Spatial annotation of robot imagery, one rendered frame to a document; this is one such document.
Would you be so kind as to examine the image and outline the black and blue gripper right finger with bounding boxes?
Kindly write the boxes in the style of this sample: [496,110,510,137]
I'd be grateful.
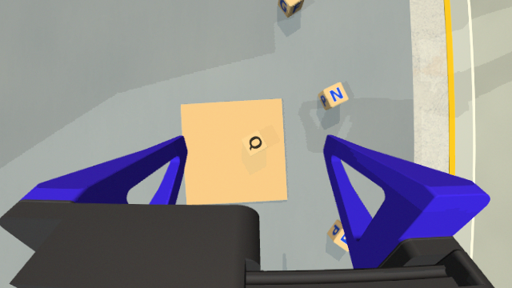
[323,134,490,268]

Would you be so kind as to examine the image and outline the orange flat mat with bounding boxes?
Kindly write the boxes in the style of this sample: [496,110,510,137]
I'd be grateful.
[181,99,287,205]

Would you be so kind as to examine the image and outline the beige letter block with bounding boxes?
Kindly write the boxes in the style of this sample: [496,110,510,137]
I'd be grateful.
[318,82,348,110]
[278,0,304,17]
[242,130,268,156]
[327,220,349,252]

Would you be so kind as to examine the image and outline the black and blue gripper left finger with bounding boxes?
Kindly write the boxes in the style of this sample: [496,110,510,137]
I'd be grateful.
[21,136,188,205]

